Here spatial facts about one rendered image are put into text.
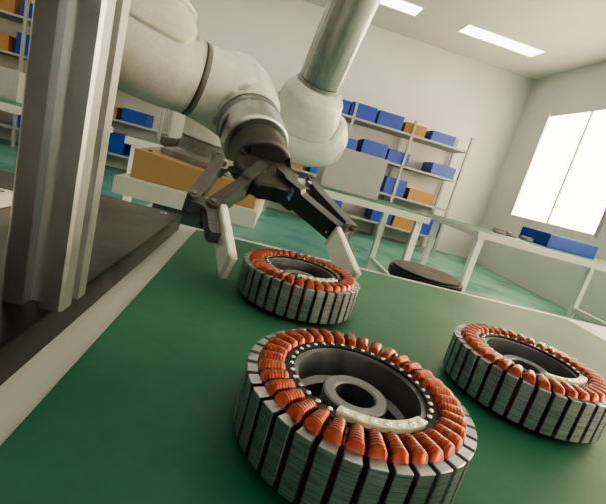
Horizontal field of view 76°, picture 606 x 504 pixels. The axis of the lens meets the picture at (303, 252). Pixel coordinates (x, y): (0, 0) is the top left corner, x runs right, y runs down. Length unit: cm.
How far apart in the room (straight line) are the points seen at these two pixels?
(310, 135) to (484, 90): 707
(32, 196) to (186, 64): 36
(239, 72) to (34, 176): 39
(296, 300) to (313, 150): 71
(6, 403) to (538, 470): 27
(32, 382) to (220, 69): 44
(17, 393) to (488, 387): 27
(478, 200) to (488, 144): 100
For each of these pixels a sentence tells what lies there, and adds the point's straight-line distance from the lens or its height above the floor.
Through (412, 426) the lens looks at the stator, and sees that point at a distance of 18.
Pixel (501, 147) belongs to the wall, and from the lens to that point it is 811.
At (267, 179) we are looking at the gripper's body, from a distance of 46.
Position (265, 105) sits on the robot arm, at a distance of 54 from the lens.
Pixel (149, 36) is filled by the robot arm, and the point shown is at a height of 97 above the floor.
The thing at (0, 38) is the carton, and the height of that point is 142.
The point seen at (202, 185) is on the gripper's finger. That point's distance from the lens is 40.
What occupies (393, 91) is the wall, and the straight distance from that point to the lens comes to 733.
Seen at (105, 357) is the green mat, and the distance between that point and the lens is 24.
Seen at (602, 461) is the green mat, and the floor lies 75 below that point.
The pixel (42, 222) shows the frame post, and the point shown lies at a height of 81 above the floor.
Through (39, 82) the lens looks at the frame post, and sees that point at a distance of 23.
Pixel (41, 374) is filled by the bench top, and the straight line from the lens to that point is 23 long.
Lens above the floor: 88
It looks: 12 degrees down
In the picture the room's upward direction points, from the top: 16 degrees clockwise
